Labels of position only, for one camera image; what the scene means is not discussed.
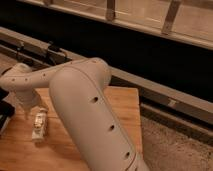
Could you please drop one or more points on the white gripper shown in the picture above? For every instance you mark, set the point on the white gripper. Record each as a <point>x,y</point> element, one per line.
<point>28,99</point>

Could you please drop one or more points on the small white plastic bottle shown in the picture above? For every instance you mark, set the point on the small white plastic bottle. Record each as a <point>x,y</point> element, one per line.
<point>39,125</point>

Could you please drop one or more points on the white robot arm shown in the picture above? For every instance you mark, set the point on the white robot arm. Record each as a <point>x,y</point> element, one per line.
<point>76,92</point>

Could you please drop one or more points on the black object at left edge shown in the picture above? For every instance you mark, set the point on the black object at left edge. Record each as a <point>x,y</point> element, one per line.
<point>6,110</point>

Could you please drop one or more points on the black power adapter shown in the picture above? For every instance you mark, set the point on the black power adapter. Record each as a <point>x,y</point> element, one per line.
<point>53,48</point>

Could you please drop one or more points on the metal floor rail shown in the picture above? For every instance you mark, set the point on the metal floor rail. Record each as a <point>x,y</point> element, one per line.
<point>183,112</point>

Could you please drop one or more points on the white window frame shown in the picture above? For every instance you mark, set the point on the white window frame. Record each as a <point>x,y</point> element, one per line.
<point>187,21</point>

